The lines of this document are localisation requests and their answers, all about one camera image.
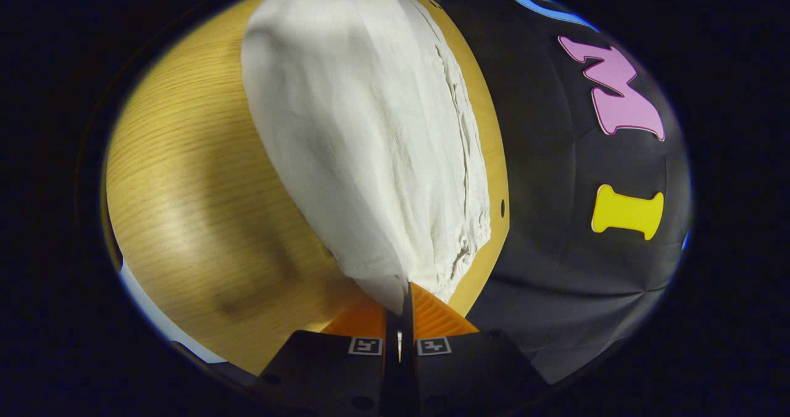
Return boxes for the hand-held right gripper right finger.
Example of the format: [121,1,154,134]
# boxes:
[402,283,551,417]

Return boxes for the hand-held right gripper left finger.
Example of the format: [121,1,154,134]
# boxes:
[256,297,403,417]

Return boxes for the white jeans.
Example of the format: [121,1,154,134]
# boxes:
[241,0,493,314]

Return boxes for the black backdrop cloth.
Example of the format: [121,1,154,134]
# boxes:
[395,0,693,386]

